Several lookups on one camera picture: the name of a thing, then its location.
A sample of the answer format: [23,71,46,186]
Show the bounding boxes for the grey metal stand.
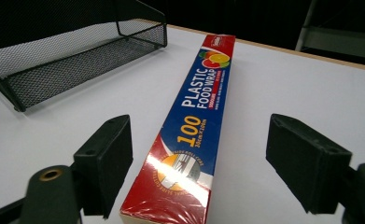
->
[295,0,365,62]

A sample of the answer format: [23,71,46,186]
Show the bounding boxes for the blue and red wrap box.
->
[119,34,236,224]

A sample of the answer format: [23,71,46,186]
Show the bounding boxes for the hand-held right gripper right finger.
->
[265,113,353,216]

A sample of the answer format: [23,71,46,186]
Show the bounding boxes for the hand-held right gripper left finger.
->
[73,114,134,220]

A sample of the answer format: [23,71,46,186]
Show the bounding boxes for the black wire mesh rack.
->
[0,0,169,113]

